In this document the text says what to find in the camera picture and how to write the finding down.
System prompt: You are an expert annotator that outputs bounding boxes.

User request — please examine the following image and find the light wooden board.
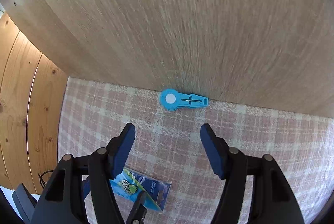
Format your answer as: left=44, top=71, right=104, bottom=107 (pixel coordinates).
left=1, top=0, right=333, bottom=117

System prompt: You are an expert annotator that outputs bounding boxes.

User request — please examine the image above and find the teal clothespin by board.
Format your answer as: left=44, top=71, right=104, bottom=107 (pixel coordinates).
left=160, top=88, right=209, bottom=111

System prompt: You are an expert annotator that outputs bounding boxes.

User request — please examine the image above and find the blue foil sachet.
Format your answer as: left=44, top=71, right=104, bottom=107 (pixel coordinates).
left=110, top=167, right=172, bottom=213

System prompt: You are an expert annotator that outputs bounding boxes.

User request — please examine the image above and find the black device cable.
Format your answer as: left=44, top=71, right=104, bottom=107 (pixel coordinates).
left=37, top=169, right=56, bottom=187

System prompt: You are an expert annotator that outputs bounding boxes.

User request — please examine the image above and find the pine wood wall panel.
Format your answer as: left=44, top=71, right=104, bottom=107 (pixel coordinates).
left=1, top=13, right=68, bottom=194

